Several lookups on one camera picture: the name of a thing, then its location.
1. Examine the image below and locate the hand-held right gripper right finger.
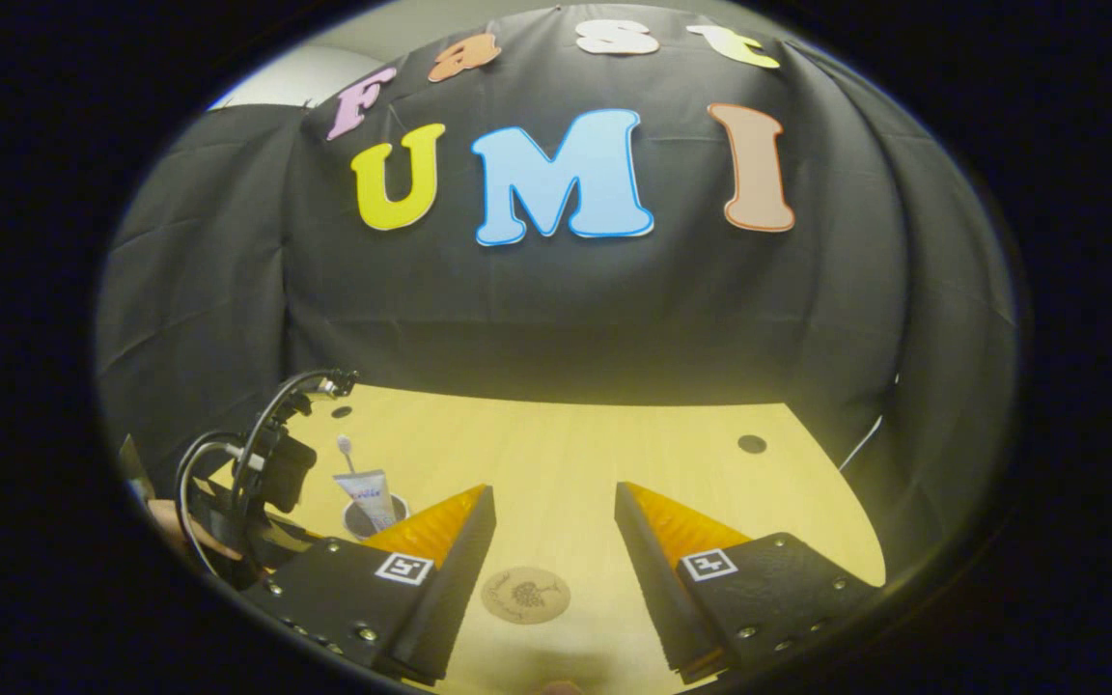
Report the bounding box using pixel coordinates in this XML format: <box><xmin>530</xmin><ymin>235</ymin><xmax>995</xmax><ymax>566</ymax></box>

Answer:
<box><xmin>614</xmin><ymin>481</ymin><xmax>881</xmax><ymax>684</ymax></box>

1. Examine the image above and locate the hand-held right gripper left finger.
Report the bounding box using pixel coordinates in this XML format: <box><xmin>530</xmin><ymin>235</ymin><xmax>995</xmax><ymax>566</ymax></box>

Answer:
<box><xmin>242</xmin><ymin>483</ymin><xmax>497</xmax><ymax>684</ymax></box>

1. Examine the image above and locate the round cork coaster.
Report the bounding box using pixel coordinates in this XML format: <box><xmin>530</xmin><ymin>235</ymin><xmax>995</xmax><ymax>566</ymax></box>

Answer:
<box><xmin>481</xmin><ymin>566</ymin><xmax>571</xmax><ymax>626</ymax></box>

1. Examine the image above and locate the white cup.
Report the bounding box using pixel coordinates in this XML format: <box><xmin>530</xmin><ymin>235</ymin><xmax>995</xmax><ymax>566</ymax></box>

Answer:
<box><xmin>342</xmin><ymin>494</ymin><xmax>411</xmax><ymax>541</ymax></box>

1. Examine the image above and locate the white toothpaste tube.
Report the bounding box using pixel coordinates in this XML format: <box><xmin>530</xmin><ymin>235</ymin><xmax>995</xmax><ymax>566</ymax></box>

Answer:
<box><xmin>333</xmin><ymin>470</ymin><xmax>399</xmax><ymax>533</ymax></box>

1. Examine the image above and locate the wooden desktop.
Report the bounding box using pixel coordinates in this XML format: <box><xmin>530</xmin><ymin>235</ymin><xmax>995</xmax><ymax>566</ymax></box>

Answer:
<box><xmin>199</xmin><ymin>384</ymin><xmax>887</xmax><ymax>695</ymax></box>

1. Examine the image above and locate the black backdrop cloth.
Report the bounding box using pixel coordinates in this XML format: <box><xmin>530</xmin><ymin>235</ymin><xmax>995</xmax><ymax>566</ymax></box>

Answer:
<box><xmin>96</xmin><ymin>5</ymin><xmax>1018</xmax><ymax>580</ymax></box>

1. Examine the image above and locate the white cable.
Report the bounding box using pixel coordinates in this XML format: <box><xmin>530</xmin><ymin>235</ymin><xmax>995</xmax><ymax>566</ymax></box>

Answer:
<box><xmin>838</xmin><ymin>415</ymin><xmax>885</xmax><ymax>472</ymax></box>

